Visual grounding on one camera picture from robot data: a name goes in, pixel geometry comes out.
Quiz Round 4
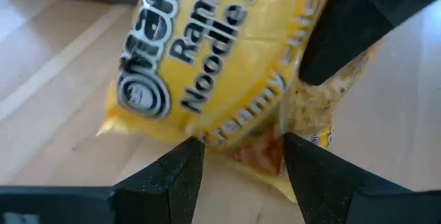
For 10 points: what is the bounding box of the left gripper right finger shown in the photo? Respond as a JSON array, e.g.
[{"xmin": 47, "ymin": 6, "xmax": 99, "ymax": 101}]
[{"xmin": 282, "ymin": 132, "xmax": 365, "ymax": 224}]

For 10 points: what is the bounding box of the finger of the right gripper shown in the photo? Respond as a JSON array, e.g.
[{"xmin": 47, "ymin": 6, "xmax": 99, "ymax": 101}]
[{"xmin": 298, "ymin": 0, "xmax": 441, "ymax": 87}]

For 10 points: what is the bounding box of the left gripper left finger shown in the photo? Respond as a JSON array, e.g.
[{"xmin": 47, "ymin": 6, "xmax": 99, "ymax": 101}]
[{"xmin": 112, "ymin": 136, "xmax": 206, "ymax": 224}]

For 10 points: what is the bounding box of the yellow creamy chicken ramen pack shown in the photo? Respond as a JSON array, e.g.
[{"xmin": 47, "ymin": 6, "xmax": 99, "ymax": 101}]
[{"xmin": 95, "ymin": 0, "xmax": 385, "ymax": 203}]

